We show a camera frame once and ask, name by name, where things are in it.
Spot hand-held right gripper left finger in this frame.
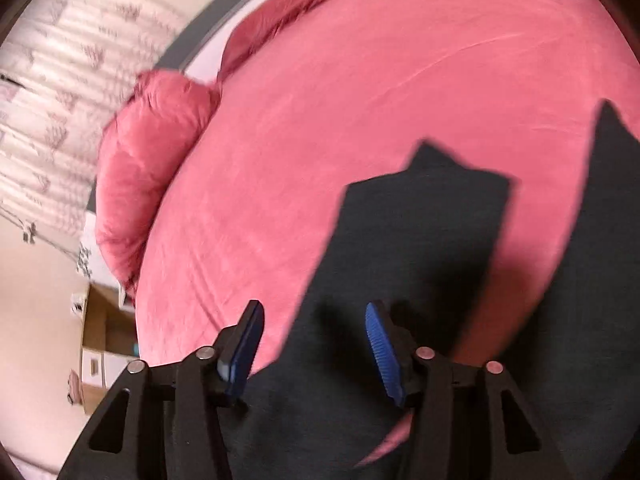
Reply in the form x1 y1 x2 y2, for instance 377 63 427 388
57 300 266 480

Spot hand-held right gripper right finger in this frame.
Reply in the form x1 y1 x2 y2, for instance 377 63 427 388
365 301 573 480

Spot black garment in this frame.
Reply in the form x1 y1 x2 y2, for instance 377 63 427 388
227 100 640 480

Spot white drawer box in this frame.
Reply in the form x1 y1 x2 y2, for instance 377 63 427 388
80 347 138 391

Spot wooden nightstand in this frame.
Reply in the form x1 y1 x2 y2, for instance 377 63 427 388
80 285 141 416

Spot pink pillow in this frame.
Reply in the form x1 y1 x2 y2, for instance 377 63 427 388
95 70 223 291
217 0 356 86

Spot pink bed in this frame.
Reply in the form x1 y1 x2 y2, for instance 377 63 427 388
95 0 640 466

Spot white patterned curtain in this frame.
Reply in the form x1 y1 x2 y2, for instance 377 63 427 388
0 0 186 241

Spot grey headboard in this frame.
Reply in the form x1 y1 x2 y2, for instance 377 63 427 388
152 0 258 72

